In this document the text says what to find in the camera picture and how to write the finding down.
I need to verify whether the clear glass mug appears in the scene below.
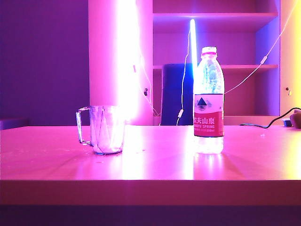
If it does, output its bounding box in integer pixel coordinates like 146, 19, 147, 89
75, 105, 127, 155

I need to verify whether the plastic water bottle red label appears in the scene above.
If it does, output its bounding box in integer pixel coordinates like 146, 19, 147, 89
193, 46, 225, 155

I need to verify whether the bright pink light tube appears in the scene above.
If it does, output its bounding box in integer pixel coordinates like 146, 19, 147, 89
113, 0, 144, 125

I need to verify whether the blue light tube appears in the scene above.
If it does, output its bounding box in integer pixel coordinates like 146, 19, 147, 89
189, 19, 198, 71

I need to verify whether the wooden shelf unit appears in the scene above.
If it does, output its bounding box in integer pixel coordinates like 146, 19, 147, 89
152, 0, 282, 118

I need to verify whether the brown rounded object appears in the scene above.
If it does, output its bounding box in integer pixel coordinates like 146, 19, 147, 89
289, 110, 301, 129

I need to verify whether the thin white cable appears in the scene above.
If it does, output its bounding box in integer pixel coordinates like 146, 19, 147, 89
138, 54, 162, 118

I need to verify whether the white cable with inline switch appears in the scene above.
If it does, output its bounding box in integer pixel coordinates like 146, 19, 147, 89
176, 32, 191, 126
223, 0, 297, 95

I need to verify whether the black cable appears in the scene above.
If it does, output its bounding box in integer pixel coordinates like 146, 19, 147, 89
239, 107, 301, 129

